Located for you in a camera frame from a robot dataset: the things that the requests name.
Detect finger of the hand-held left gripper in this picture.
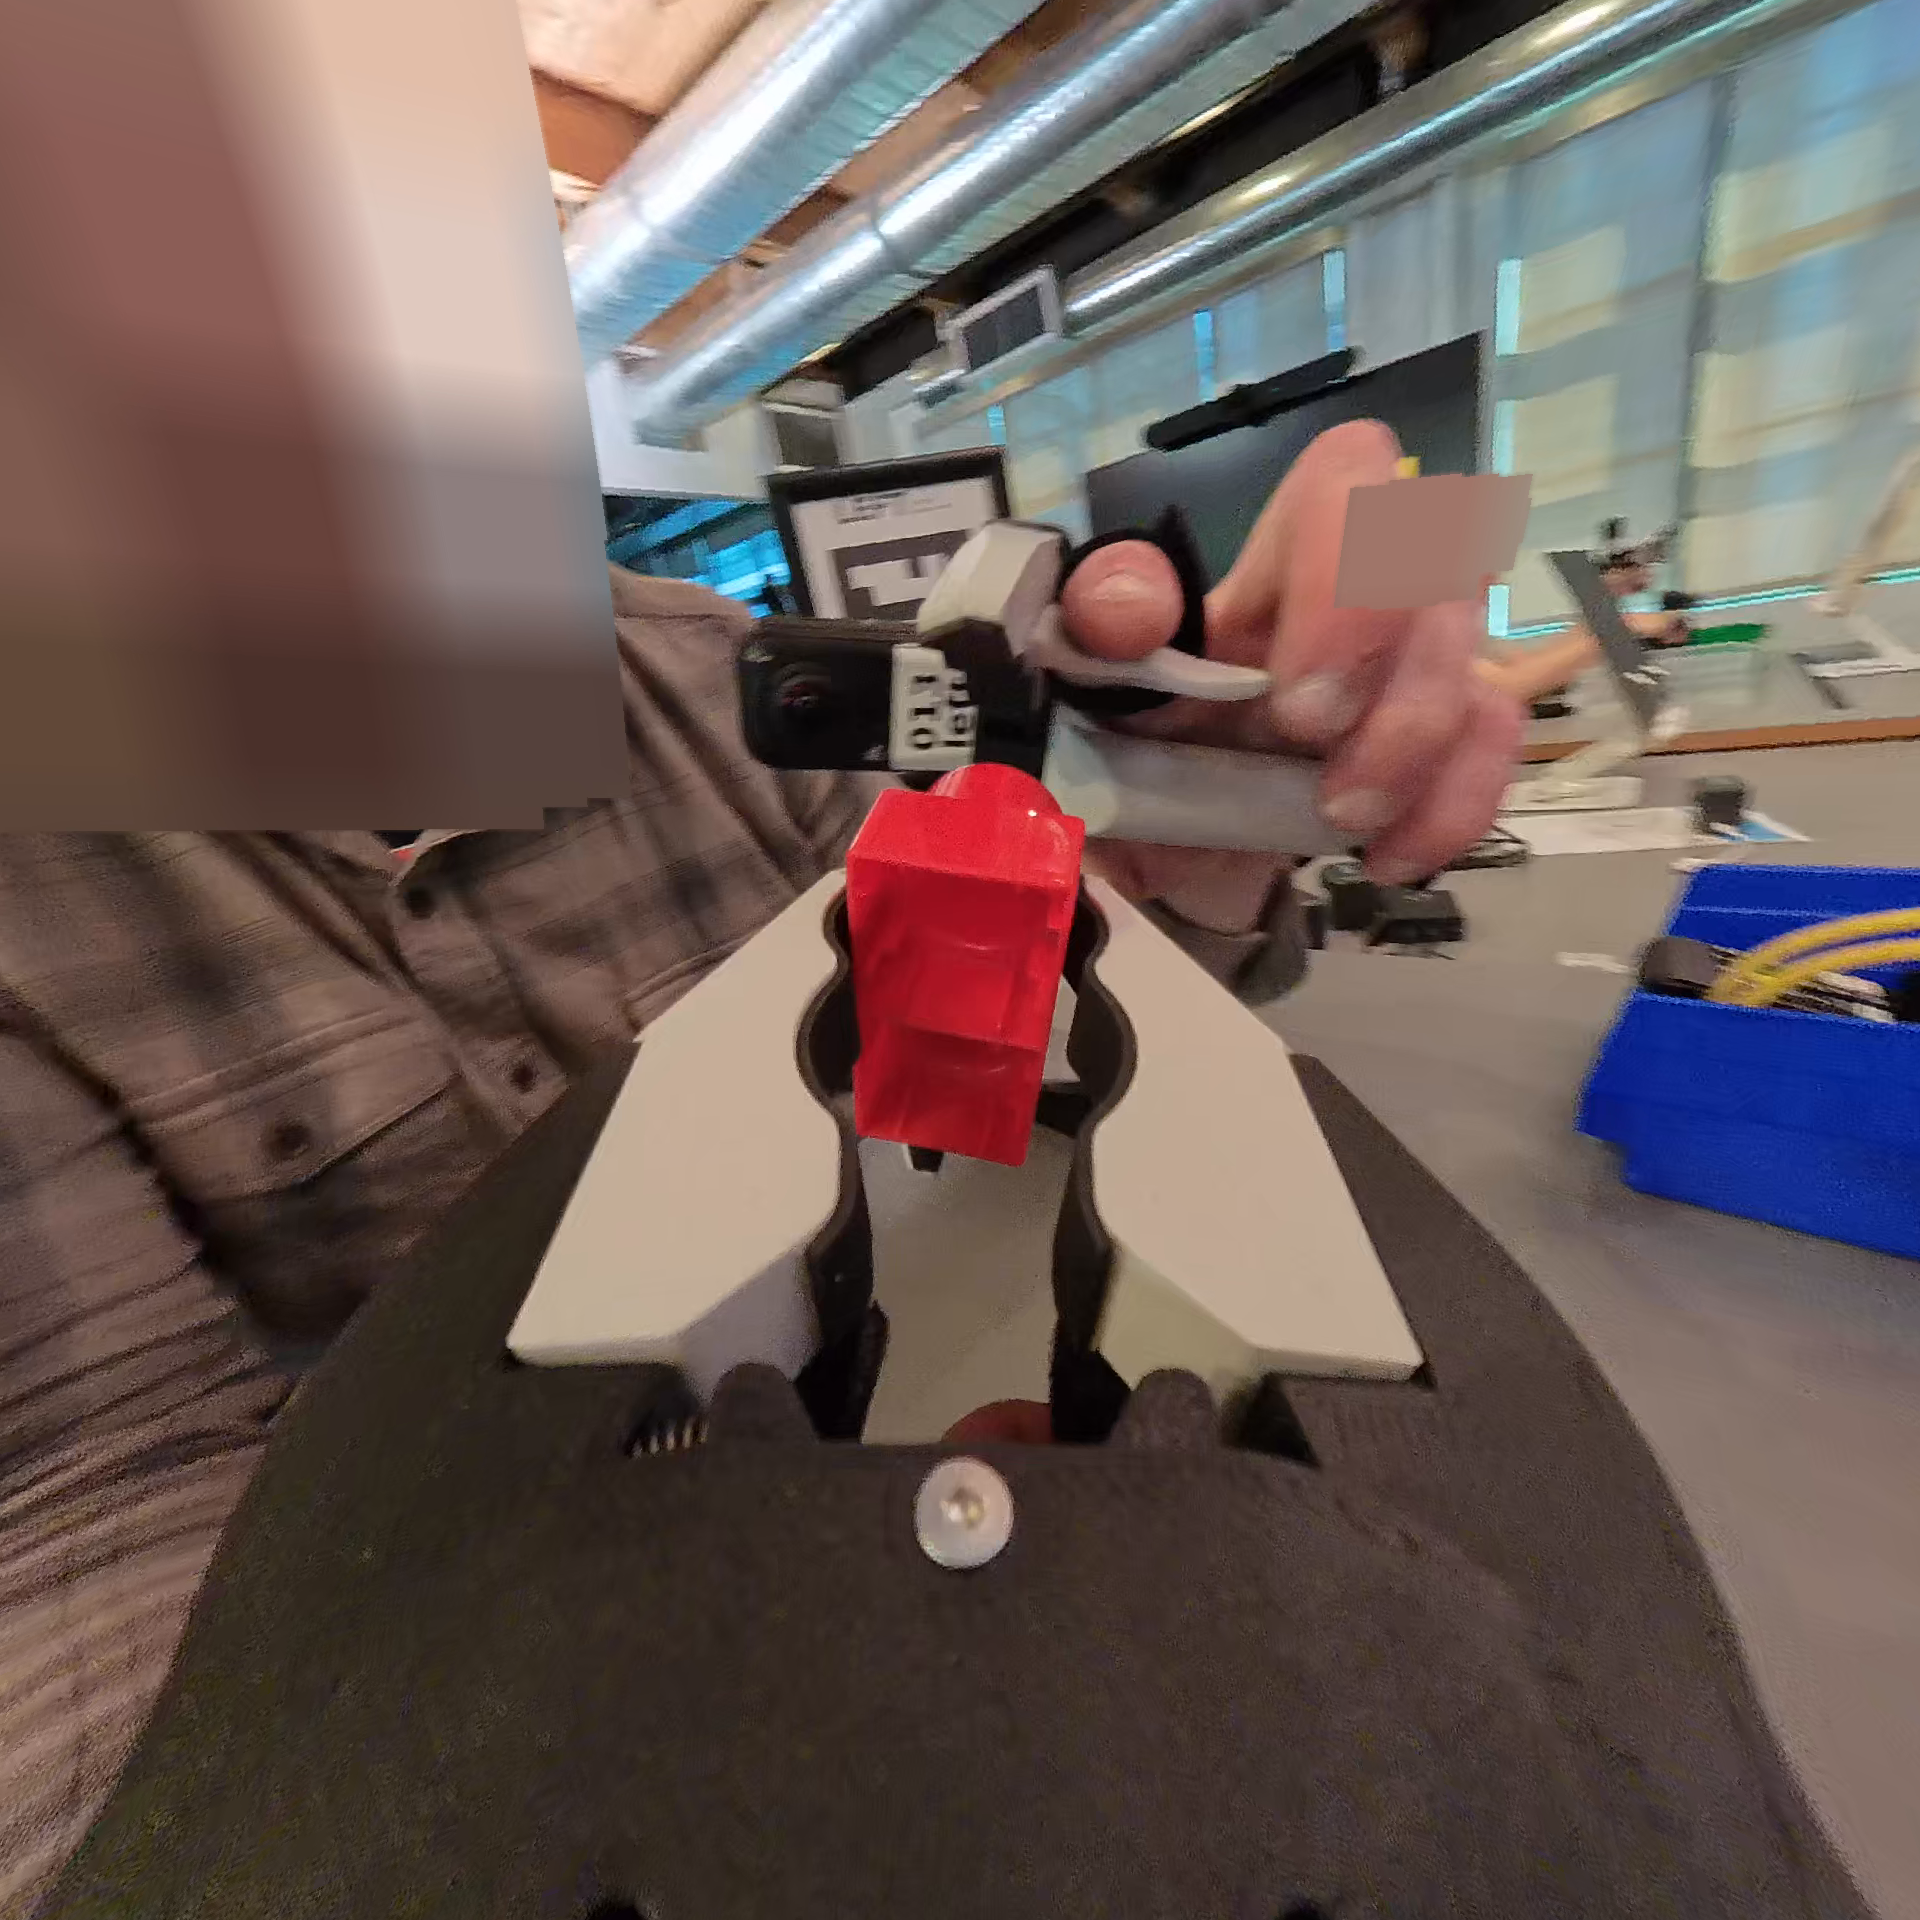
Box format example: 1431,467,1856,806
908,517,1079,657

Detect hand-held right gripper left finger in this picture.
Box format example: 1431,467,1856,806
507,872,879,1377

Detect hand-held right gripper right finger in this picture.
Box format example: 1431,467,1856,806
1048,890,1431,1388

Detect red plastic block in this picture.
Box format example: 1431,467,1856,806
844,765,1090,1165

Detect person's left hand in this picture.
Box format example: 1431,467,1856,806
1056,421,1536,935

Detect framed tag poster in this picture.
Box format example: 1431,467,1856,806
763,448,1017,633

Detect ceiling air vent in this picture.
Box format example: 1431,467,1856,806
952,269,1071,385

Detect black video bar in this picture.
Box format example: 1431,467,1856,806
1143,344,1361,458

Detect blue plastic bin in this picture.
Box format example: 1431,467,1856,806
1582,865,1920,1269

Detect yellow item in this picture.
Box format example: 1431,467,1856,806
1706,907,1920,1023

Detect black wall screen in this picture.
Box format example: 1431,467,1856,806
1082,331,1492,594

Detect silver ceiling duct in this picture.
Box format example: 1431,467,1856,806
566,0,1814,446

